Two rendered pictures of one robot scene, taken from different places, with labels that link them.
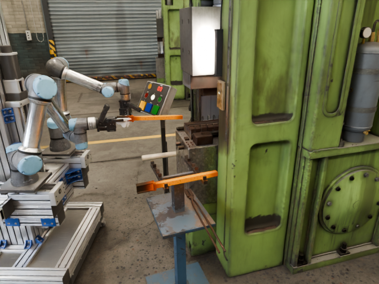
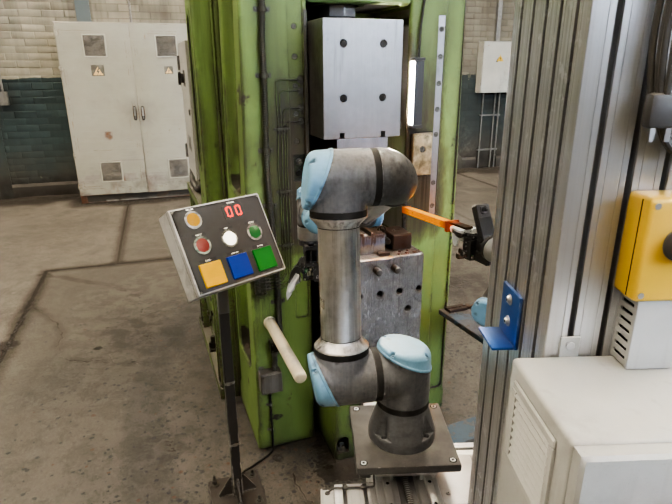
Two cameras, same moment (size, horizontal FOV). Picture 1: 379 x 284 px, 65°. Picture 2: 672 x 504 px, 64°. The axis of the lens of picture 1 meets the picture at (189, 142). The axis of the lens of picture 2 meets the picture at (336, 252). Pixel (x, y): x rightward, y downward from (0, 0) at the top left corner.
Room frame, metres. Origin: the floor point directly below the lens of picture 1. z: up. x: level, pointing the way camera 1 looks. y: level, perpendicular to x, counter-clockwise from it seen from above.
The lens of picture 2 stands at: (2.31, 1.99, 1.61)
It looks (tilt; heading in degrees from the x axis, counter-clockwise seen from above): 19 degrees down; 265
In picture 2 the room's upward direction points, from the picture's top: straight up
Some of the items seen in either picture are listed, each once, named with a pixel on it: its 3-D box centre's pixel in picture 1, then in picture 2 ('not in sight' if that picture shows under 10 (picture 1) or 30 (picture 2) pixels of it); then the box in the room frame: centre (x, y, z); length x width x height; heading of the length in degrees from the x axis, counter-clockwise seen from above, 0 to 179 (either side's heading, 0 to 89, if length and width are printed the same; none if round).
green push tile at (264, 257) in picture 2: (155, 110); (264, 258); (2.41, 0.27, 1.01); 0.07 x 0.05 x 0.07; 40
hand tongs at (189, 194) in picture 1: (202, 216); (507, 298); (1.41, -0.06, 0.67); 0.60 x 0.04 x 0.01; 16
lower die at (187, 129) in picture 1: (214, 126); (342, 230); (2.10, -0.19, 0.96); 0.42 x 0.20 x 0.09; 105
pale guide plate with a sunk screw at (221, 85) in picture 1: (221, 94); (421, 154); (1.78, -0.20, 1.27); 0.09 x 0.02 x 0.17; 15
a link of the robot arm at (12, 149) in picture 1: (19, 155); not in sight; (1.58, 0.98, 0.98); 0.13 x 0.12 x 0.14; 45
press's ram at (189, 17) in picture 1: (218, 40); (352, 78); (2.06, -0.20, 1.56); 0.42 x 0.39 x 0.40; 105
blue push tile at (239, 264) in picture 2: (149, 107); (239, 266); (2.49, 0.34, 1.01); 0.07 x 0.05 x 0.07; 40
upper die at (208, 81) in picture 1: (215, 78); (342, 143); (2.10, -0.19, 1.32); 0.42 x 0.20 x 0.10; 105
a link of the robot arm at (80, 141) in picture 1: (79, 139); not in sight; (1.73, 0.68, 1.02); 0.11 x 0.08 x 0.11; 45
